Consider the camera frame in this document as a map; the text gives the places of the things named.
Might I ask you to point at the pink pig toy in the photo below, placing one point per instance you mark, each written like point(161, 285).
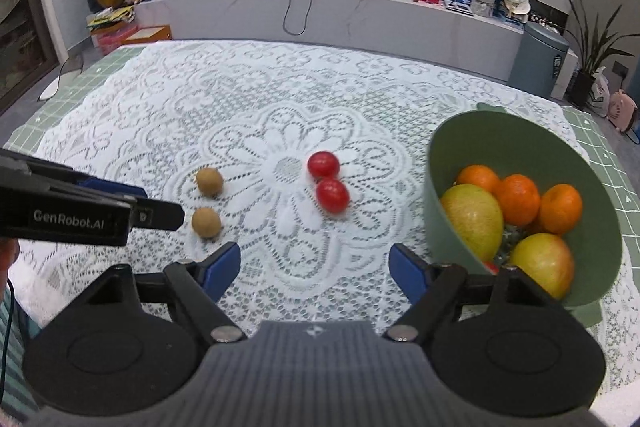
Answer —
point(622, 109)

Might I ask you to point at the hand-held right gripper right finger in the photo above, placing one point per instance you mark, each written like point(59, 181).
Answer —
point(405, 272)

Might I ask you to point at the red tomato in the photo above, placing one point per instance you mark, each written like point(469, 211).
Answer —
point(322, 165)
point(332, 195)

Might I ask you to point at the orange mandarin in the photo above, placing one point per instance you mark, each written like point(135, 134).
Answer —
point(479, 179)
point(517, 199)
point(560, 209)

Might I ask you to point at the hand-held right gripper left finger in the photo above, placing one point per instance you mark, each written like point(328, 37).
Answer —
point(222, 269)

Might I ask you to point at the tall leafy potted plant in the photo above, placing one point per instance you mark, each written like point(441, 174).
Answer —
point(582, 87)

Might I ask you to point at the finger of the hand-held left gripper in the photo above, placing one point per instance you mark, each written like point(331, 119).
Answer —
point(160, 214)
point(117, 189)

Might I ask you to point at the pink storage box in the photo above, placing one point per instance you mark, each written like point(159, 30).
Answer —
point(112, 39)

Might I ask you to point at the white plastic bag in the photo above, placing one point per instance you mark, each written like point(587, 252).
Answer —
point(600, 92)

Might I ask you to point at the orange cardboard box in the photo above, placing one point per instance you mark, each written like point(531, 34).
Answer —
point(147, 34)

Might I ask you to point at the teal striped shirt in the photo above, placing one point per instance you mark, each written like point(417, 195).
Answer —
point(15, 357)

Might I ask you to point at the grey trash can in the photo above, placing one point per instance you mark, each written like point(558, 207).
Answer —
point(537, 62)

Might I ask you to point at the white marble media console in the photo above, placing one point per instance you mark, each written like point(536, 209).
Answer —
point(400, 32)

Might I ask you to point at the brown kiwi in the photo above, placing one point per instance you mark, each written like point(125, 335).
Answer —
point(209, 181)
point(206, 223)

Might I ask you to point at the yellow green apple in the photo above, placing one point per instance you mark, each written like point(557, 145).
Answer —
point(472, 222)

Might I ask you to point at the white lace tablecloth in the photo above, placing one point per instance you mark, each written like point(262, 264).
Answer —
point(300, 107)

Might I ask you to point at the green plastic bowl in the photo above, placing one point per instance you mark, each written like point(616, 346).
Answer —
point(595, 247)

